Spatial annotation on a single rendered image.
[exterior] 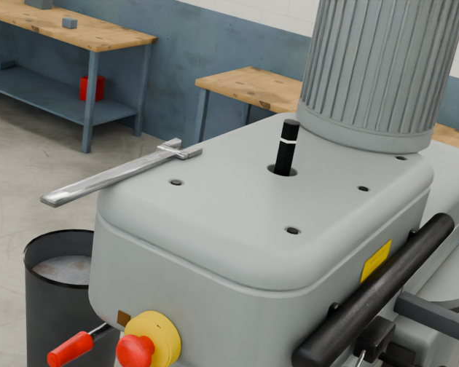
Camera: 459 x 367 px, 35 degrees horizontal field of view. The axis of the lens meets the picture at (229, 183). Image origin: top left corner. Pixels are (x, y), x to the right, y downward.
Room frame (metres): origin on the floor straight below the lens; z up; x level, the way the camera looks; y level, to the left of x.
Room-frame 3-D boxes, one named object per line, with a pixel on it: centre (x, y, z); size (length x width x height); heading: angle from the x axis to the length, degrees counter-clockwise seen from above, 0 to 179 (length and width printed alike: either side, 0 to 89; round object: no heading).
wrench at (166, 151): (0.72, 0.11, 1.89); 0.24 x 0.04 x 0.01; 153
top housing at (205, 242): (0.83, -0.07, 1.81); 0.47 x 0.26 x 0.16; 152
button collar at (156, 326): (0.61, 0.05, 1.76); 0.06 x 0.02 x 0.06; 62
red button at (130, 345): (0.59, 0.06, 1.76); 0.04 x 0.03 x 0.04; 62
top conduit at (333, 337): (0.78, -0.20, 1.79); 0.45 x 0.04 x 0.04; 152
